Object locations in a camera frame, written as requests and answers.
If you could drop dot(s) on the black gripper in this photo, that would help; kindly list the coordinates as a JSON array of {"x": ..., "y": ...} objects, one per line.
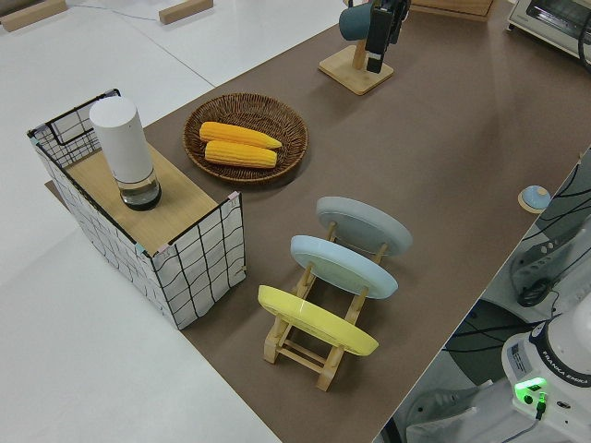
[{"x": 392, "y": 4}]

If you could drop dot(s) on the gray plate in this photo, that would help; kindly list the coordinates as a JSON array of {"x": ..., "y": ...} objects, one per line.
[{"x": 360, "y": 221}]

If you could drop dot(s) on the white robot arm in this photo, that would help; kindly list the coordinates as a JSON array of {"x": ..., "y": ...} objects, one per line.
[{"x": 554, "y": 360}]

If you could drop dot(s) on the wooden high plate rack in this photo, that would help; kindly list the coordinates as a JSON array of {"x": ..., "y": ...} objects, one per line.
[{"x": 452, "y": 9}]

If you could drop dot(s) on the light blue plate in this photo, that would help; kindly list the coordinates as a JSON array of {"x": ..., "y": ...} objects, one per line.
[{"x": 341, "y": 267}]

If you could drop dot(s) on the yellow plate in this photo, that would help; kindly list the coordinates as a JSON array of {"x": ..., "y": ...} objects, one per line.
[{"x": 314, "y": 318}]

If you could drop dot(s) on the low wooden plate rack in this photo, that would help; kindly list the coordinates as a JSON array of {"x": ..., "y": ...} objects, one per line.
[{"x": 328, "y": 369}]

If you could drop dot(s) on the dark teal mug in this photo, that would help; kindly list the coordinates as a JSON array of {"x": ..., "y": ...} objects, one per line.
[{"x": 354, "y": 20}]

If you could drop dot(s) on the wooden mug stand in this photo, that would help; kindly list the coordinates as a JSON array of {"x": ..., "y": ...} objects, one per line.
[{"x": 351, "y": 74}]

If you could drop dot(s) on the brown table mat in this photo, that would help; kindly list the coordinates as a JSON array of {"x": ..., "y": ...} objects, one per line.
[{"x": 438, "y": 161}]

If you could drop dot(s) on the brown wicker basket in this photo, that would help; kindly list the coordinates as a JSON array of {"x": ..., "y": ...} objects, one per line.
[{"x": 249, "y": 111}]

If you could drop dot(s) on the cream toaster oven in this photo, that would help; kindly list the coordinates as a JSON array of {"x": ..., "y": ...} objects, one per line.
[{"x": 549, "y": 23}]

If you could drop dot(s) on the long yellow corn cob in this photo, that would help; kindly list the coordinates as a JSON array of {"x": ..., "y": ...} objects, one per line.
[{"x": 235, "y": 134}]

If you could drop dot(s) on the short yellow corn cob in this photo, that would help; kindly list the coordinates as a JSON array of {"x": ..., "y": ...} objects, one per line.
[{"x": 240, "y": 155}]

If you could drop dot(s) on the light wooden block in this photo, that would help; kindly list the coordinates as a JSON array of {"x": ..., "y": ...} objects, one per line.
[
  {"x": 32, "y": 15},
  {"x": 184, "y": 11}
]

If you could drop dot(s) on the blue dome bell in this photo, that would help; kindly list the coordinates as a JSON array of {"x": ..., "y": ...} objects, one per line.
[{"x": 534, "y": 197}]

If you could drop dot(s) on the pink binder clip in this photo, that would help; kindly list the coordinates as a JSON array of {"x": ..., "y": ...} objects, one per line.
[
  {"x": 164, "y": 250},
  {"x": 234, "y": 198}
]

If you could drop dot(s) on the wooden shelf board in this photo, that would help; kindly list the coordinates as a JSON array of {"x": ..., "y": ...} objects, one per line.
[{"x": 184, "y": 203}]

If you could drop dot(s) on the white cylindrical bottle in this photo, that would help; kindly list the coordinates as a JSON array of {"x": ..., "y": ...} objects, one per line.
[{"x": 122, "y": 138}]

